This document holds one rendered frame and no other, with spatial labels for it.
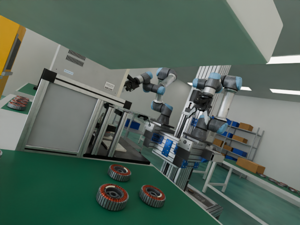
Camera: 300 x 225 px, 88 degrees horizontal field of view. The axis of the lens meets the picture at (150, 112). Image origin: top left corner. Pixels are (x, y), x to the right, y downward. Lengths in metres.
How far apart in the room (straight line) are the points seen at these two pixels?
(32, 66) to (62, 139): 5.56
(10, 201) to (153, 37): 0.55
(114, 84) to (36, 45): 5.49
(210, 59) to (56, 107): 0.75
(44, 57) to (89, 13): 6.18
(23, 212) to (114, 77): 0.74
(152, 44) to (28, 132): 0.74
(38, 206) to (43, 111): 0.41
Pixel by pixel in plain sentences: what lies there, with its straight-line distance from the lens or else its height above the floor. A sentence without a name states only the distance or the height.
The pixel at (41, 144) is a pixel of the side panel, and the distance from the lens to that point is 0.88.
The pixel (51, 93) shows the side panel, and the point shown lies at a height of 1.02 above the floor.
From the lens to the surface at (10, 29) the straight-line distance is 4.60.
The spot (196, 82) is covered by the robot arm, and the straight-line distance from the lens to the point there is 1.28.
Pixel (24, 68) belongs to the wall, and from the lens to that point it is 6.37.
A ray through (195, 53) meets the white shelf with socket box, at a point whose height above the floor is 1.17.
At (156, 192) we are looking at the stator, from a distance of 0.79.
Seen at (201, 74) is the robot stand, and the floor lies 1.73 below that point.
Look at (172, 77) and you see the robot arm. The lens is 1.65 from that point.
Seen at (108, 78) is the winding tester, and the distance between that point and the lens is 1.00.
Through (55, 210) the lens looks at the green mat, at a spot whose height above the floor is 0.75.
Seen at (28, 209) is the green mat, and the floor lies 0.75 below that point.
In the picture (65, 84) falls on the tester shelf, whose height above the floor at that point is 1.08.
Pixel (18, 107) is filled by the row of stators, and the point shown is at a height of 0.77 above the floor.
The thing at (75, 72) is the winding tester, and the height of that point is 1.16.
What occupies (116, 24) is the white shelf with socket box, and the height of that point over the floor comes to 1.17.
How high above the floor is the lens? 1.10
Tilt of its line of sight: level
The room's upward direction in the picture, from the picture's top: 21 degrees clockwise
